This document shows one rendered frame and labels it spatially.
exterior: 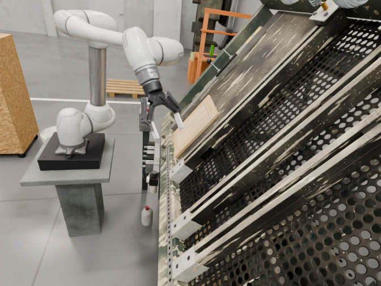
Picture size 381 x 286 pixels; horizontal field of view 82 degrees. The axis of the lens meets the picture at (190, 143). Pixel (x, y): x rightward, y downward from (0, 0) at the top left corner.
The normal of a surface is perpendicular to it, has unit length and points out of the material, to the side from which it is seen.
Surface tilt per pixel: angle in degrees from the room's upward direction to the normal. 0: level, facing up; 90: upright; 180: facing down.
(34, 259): 0
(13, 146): 90
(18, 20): 90
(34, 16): 90
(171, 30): 76
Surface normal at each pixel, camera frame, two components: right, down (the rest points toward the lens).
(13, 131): 0.21, 0.55
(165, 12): 0.23, 0.33
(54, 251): 0.13, -0.83
